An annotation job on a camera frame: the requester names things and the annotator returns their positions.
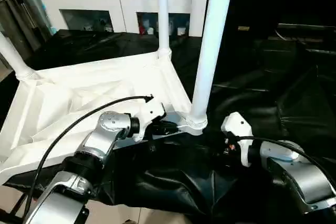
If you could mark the white plastic table top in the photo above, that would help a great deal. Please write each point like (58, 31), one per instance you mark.
(79, 87)

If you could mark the white plastic table leg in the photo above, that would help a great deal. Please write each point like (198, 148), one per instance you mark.
(13, 56)
(163, 14)
(210, 51)

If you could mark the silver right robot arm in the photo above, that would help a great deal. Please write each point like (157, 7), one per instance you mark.
(299, 171)

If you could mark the black plastic mat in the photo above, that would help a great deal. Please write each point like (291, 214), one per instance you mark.
(283, 93)

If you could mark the small yellow label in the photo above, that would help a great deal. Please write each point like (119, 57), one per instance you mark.
(243, 28)

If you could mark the grey metal stand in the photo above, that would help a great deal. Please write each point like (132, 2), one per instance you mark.
(16, 14)

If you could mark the black bench with silver rail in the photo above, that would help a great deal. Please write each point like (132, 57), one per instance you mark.
(307, 35)

